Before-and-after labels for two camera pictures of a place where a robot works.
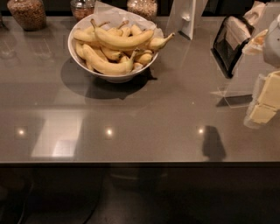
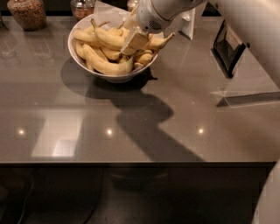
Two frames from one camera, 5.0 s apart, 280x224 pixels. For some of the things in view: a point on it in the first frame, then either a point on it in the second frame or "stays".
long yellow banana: (110, 38) stays
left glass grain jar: (30, 14) stays
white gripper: (273, 44) -> (149, 17)
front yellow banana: (104, 66) stays
